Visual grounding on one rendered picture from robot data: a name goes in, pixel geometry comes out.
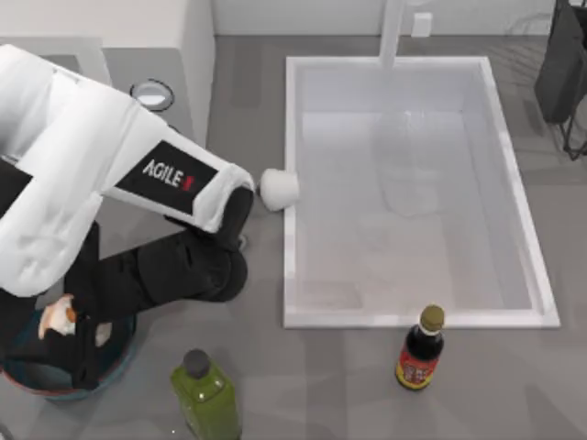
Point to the dark sauce bottle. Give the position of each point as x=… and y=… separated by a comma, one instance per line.
x=419, y=353

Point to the clear plastic bottle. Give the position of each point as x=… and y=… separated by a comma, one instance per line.
x=408, y=174

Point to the white tap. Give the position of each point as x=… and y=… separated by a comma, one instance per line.
x=390, y=32

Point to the blue round bin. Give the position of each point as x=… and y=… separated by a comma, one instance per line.
x=117, y=362

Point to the white cup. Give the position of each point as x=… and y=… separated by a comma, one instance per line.
x=280, y=189

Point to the white sink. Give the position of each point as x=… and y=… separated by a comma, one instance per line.
x=413, y=256

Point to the green bottle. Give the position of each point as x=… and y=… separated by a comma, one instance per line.
x=206, y=403

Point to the white wall socket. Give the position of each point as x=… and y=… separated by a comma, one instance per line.
x=422, y=25

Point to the white and orange item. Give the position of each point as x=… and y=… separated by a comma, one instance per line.
x=57, y=316

